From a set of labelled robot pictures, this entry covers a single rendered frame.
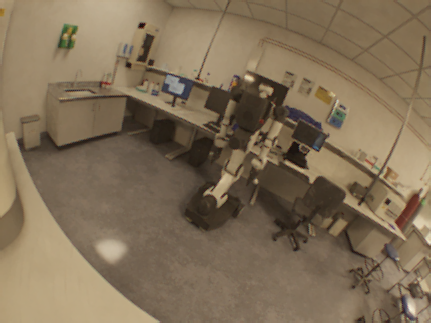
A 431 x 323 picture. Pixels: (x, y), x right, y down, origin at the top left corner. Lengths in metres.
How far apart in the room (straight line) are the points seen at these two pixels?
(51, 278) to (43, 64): 2.69
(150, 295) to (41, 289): 1.02
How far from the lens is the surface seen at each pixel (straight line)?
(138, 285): 1.44
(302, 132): 2.40
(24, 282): 0.54
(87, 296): 0.48
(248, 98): 1.42
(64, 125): 2.60
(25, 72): 2.89
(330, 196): 1.93
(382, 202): 3.08
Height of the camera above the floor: 1.35
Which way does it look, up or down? 24 degrees down
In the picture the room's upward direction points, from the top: 22 degrees clockwise
